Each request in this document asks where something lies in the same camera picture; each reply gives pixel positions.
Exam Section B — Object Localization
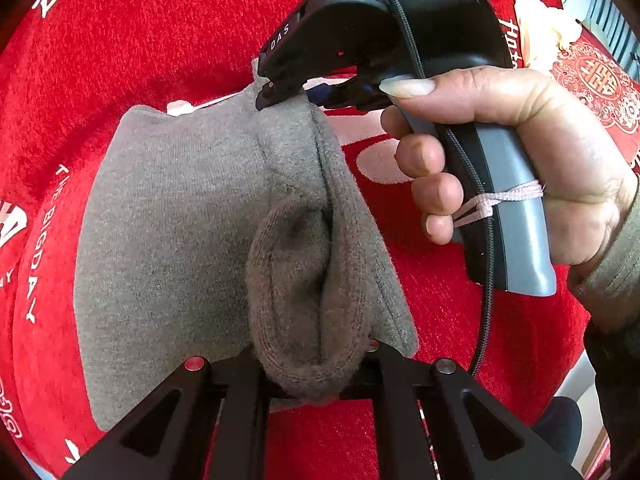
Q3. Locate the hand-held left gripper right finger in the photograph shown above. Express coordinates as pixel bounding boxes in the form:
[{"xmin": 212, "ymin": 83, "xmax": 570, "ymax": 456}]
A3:
[{"xmin": 345, "ymin": 338, "xmax": 581, "ymax": 480}]

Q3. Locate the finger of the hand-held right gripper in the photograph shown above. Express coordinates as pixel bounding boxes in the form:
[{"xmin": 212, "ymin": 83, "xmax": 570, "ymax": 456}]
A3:
[
  {"xmin": 305, "ymin": 71, "xmax": 393, "ymax": 112},
  {"xmin": 255, "ymin": 77, "xmax": 307, "ymax": 112}
]

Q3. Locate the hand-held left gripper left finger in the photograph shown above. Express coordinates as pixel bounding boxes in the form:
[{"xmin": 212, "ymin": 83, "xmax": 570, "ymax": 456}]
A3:
[{"xmin": 62, "ymin": 352, "xmax": 273, "ymax": 480}]

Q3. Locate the grey knit sweater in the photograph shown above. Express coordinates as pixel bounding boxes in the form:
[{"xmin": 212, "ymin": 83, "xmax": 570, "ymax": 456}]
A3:
[{"xmin": 74, "ymin": 80, "xmax": 420, "ymax": 433}]

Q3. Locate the person's right forearm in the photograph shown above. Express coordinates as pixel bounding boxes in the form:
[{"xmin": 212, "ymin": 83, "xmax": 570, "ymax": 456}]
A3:
[{"xmin": 567, "ymin": 172, "xmax": 640, "ymax": 333}]

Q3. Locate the person's right hand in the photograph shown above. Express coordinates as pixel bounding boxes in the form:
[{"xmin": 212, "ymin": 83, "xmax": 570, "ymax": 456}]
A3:
[{"xmin": 379, "ymin": 65, "xmax": 639, "ymax": 267}]

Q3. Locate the cream crumpled cloth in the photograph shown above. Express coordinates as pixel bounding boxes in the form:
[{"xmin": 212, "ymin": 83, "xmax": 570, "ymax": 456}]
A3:
[{"xmin": 512, "ymin": 0, "xmax": 583, "ymax": 68}]

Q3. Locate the red patterned cushion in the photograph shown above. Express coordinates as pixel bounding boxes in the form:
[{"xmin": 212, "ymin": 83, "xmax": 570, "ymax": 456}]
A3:
[{"xmin": 550, "ymin": 27, "xmax": 640, "ymax": 173}]

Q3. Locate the dark blue stool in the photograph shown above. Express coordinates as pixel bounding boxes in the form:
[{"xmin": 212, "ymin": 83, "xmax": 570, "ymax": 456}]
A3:
[{"xmin": 532, "ymin": 395, "xmax": 583, "ymax": 451}]

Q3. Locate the red printed blanket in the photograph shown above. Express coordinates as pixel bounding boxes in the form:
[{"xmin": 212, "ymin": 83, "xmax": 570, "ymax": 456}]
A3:
[{"xmin": 0, "ymin": 0, "xmax": 640, "ymax": 480}]

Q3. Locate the dark cloth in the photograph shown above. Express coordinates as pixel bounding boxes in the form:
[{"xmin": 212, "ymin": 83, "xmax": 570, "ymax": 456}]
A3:
[{"xmin": 582, "ymin": 320, "xmax": 640, "ymax": 480}]

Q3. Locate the black braided cable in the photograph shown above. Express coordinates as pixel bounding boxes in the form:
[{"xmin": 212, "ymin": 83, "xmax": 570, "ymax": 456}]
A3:
[{"xmin": 357, "ymin": 0, "xmax": 496, "ymax": 378}]

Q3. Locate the pink string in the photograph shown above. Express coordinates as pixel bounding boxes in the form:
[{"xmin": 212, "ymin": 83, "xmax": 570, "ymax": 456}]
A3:
[{"xmin": 452, "ymin": 182, "xmax": 546, "ymax": 226}]

